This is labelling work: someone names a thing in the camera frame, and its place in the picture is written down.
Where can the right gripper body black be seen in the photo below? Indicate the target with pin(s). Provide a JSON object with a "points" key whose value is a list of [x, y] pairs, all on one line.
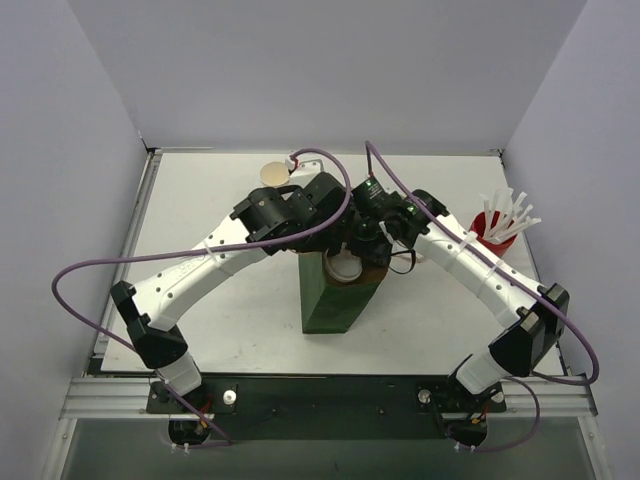
{"points": [[373, 248]]}

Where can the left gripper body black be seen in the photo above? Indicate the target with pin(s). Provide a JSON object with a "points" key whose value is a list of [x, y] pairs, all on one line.
{"points": [[338, 232]]}

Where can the white plastic cup lid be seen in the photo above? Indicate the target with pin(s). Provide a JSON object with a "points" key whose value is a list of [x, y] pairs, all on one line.
{"points": [[342, 267]]}

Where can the white paper coffee cup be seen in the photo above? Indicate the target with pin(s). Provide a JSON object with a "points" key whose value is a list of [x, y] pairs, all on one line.
{"points": [[342, 267]]}

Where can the brown green paper bag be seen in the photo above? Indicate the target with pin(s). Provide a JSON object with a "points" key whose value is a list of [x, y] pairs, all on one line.
{"points": [[334, 291]]}

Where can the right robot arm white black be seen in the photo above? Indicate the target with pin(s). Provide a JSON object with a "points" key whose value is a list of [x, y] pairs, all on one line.
{"points": [[530, 329]]}

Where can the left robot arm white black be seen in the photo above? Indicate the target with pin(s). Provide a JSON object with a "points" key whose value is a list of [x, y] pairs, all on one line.
{"points": [[269, 219]]}

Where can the red straw holder cup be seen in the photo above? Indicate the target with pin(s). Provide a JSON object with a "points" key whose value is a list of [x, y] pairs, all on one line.
{"points": [[497, 245]]}

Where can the white wrapped straws bundle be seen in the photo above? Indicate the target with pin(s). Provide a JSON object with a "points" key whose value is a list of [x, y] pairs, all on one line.
{"points": [[507, 215]]}

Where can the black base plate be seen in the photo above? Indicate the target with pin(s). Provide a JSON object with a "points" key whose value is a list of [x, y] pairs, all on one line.
{"points": [[354, 423]]}

